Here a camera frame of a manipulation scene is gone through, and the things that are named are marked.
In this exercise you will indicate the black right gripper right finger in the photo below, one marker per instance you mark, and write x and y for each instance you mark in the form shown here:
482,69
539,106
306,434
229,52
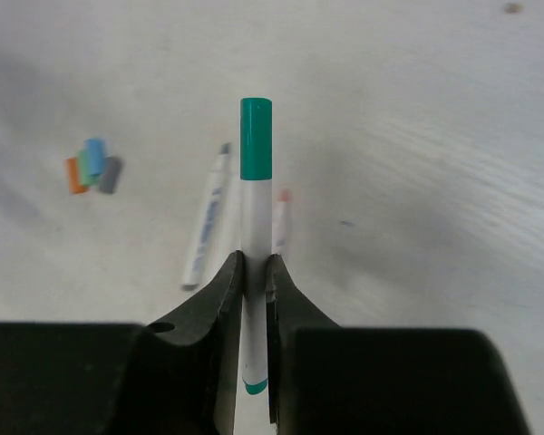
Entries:
325,378

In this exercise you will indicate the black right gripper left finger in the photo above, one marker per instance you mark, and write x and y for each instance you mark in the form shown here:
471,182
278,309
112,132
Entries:
177,375

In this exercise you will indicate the grey white marker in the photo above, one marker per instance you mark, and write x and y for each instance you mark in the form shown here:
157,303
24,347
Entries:
208,212

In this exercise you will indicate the orange capped white marker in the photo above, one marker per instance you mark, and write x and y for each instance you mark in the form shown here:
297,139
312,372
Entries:
281,223

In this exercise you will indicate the grey pen cap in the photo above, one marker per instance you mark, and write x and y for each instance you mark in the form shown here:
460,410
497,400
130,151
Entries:
110,175

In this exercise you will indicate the orange pen cap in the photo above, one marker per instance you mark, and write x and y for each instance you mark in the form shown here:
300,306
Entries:
73,178

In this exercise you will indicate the light blue pen cap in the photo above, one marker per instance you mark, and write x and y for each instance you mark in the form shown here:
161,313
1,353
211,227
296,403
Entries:
96,156

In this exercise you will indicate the teal capped white marker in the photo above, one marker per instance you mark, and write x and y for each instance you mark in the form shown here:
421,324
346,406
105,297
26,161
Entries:
256,168

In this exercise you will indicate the light blue white marker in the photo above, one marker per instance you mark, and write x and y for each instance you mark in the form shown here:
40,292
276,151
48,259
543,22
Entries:
228,240

